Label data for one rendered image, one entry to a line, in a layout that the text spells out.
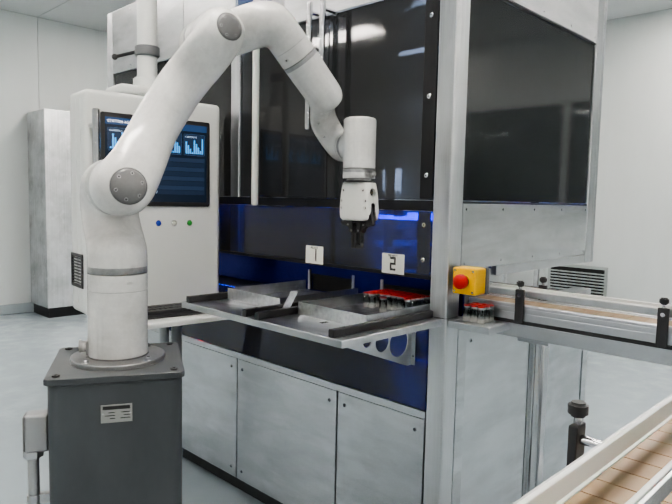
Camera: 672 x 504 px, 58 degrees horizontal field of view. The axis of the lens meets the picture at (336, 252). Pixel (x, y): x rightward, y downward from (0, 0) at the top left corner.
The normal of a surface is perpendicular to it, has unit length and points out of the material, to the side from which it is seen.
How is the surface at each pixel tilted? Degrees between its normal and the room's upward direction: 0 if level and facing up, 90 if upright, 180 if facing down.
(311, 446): 90
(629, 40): 90
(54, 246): 90
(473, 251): 90
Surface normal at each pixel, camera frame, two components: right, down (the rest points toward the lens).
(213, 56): 0.12, 0.63
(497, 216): 0.71, 0.07
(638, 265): -0.70, 0.04
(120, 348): 0.37, 0.09
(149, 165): 0.76, -0.29
